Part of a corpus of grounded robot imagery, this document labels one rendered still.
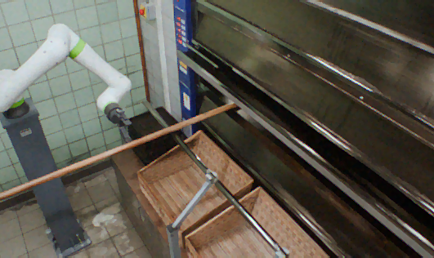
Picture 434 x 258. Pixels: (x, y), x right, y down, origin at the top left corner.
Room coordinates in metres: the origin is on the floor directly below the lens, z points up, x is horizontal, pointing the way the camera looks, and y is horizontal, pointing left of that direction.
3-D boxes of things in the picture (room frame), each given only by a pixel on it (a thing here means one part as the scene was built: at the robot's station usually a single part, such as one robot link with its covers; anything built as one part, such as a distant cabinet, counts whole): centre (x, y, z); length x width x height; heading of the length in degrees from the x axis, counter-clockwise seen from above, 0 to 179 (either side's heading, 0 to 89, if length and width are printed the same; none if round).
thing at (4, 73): (1.69, 1.07, 1.36); 0.16 x 0.13 x 0.19; 12
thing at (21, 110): (1.74, 1.11, 1.23); 0.26 x 0.15 x 0.06; 35
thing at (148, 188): (1.57, 0.10, 0.72); 0.56 x 0.49 x 0.28; 32
